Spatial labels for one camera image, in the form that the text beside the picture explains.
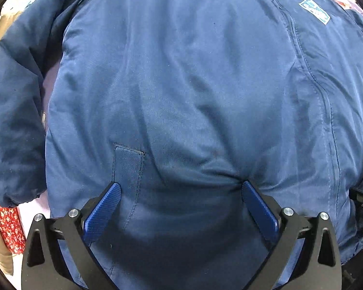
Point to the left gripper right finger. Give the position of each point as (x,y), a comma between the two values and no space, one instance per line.
(318,265)

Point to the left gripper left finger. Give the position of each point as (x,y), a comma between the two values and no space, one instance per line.
(43,264)

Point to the navy blue padded jacket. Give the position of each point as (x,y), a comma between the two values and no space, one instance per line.
(204,95)

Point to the red floral folded cloth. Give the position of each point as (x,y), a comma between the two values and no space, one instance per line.
(11,230)

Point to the purple floral bed sheet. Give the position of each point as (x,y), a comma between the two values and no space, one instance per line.
(55,55)

